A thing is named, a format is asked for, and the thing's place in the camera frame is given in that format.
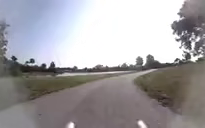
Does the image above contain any robot's own part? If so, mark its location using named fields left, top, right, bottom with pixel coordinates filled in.
left=66, top=121, right=76, bottom=128
left=137, top=119, right=148, bottom=128

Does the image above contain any grass verge with bare patches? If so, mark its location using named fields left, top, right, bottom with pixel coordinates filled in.
left=133, top=61, right=205, bottom=128

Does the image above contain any grass beside path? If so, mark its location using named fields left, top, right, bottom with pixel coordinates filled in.
left=0, top=72, right=135, bottom=113

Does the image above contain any distant row of trees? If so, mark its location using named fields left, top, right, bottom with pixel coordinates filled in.
left=6, top=54, right=179, bottom=74

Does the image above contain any large tree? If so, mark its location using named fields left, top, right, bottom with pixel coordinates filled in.
left=171, top=0, right=205, bottom=63

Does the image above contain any grey asphalt path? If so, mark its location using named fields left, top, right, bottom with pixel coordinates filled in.
left=0, top=68, right=188, bottom=128

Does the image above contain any pale water surface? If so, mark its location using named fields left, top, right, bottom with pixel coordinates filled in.
left=24, top=70, right=136, bottom=78

